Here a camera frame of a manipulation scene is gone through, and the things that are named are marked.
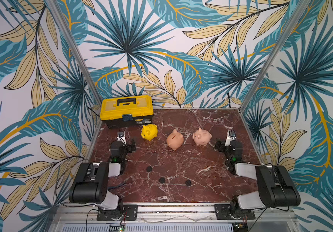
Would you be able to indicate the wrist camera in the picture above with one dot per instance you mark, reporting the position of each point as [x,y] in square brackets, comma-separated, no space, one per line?
[231,136]
[121,136]

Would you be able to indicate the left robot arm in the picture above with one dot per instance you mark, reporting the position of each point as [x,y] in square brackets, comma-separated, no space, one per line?
[90,186]

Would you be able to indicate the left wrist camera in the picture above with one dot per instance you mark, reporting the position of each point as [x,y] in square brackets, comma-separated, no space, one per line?
[121,136]

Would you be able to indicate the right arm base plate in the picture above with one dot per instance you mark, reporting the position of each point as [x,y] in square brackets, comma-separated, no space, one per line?
[227,211]

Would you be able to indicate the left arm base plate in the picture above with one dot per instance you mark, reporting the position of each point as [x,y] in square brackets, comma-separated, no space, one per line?
[124,212]

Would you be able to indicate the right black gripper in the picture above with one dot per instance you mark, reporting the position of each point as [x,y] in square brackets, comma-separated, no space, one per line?
[220,146]

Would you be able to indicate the orange piggy bank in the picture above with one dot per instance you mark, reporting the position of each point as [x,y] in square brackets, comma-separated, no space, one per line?
[175,140]

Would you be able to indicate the pink piggy bank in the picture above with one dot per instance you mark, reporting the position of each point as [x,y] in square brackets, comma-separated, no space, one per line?
[201,137]

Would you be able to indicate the yellow piggy bank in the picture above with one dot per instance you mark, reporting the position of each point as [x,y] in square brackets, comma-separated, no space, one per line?
[149,132]

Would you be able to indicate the yellow black toolbox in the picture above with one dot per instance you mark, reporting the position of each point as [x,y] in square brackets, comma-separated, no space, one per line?
[127,111]

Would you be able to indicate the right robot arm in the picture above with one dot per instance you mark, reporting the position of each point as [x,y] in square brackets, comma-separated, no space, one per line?
[275,187]

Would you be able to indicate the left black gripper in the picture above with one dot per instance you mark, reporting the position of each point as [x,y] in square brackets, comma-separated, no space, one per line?
[130,146]

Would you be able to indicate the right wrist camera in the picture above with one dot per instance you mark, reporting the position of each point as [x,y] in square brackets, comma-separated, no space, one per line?
[231,136]

